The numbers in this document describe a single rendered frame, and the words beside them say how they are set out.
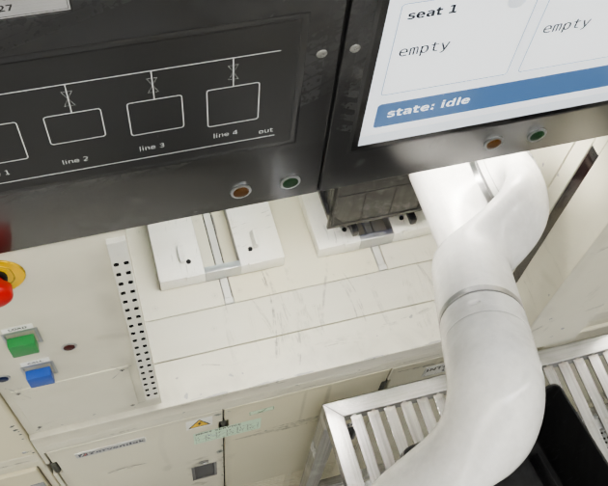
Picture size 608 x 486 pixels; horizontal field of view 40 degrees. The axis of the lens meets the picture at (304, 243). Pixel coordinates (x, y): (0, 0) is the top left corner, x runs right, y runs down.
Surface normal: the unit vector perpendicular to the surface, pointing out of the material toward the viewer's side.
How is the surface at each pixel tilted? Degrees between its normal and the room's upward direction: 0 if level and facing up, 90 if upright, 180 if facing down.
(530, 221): 45
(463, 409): 60
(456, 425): 64
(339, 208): 89
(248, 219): 0
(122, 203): 90
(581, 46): 90
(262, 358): 0
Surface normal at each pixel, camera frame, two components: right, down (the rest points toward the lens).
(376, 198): 0.27, 0.83
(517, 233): 0.53, 0.07
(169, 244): 0.07, -0.50
